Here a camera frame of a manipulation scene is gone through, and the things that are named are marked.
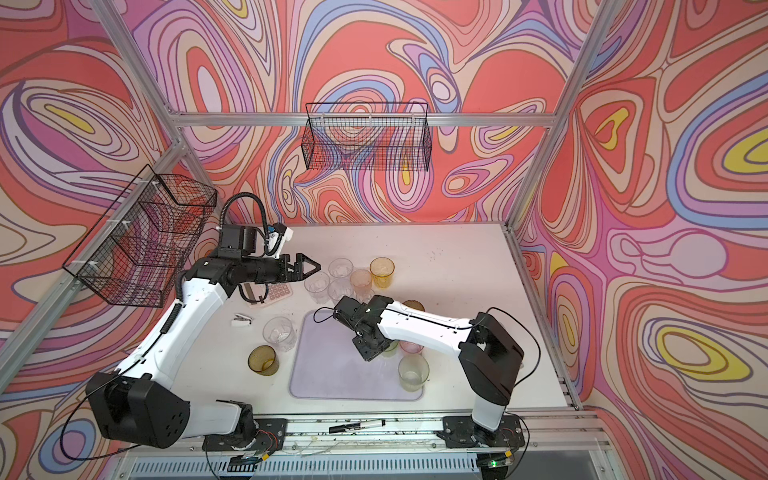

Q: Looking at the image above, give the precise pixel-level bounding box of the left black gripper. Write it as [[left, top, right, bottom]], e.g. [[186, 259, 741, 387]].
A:
[[241, 253, 321, 284]]

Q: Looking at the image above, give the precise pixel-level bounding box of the pink transparent cup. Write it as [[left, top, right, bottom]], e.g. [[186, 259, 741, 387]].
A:
[[399, 341, 424, 354]]

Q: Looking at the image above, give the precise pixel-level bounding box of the black wire basket back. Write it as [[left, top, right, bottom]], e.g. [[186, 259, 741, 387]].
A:
[[301, 101, 432, 172]]

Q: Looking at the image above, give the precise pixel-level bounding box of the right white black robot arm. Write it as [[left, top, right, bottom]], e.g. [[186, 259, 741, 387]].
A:
[[332, 295, 524, 432]]

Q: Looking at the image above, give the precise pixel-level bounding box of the clear cup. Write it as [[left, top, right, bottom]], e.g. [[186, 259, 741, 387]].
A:
[[303, 271, 331, 304], [328, 278, 355, 305], [262, 317, 297, 352], [327, 258, 355, 280]]

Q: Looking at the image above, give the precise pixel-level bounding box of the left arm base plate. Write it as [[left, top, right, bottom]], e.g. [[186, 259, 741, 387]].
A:
[[202, 418, 288, 453]]

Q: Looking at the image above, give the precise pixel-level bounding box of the black white marker pen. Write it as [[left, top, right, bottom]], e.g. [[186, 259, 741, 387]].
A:
[[328, 419, 386, 435]]

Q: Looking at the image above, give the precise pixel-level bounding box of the yellow transparent cup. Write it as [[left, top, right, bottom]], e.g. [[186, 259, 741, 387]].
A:
[[369, 257, 395, 289]]

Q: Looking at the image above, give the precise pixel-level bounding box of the peach transparent cup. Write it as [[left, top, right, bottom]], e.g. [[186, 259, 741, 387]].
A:
[[349, 269, 373, 295]]

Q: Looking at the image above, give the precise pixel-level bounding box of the black wire basket left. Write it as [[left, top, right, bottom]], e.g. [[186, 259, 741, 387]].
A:
[[62, 166, 218, 308]]

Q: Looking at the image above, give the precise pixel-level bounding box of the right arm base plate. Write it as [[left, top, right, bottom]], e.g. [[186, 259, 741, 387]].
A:
[[435, 415, 526, 451]]

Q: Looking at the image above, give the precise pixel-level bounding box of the dark amber cup left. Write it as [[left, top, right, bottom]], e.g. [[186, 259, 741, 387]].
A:
[[247, 345, 279, 376]]

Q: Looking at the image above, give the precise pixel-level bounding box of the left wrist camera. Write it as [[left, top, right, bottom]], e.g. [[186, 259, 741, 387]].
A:
[[215, 223, 293, 259]]

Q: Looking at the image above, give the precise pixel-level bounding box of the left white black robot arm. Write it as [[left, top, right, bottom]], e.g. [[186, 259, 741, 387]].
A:
[[86, 254, 321, 449]]

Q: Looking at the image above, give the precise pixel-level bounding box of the dark olive textured cup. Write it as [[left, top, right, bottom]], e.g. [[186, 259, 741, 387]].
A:
[[403, 300, 425, 312]]

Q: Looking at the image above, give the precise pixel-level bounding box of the pale green frosted large cup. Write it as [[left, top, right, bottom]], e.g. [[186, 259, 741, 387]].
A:
[[398, 354, 430, 392]]

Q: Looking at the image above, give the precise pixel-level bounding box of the small white clip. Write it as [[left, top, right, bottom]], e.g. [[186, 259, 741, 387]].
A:
[[231, 314, 253, 327]]

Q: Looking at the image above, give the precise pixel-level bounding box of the lavender plastic tray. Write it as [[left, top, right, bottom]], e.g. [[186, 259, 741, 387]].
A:
[[289, 310, 423, 401]]

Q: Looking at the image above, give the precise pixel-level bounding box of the black wire basket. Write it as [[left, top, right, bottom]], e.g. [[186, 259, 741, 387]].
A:
[[62, 166, 218, 308], [301, 101, 432, 172]]

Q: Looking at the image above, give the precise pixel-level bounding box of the bright green cup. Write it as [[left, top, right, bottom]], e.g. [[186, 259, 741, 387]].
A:
[[381, 341, 399, 358]]

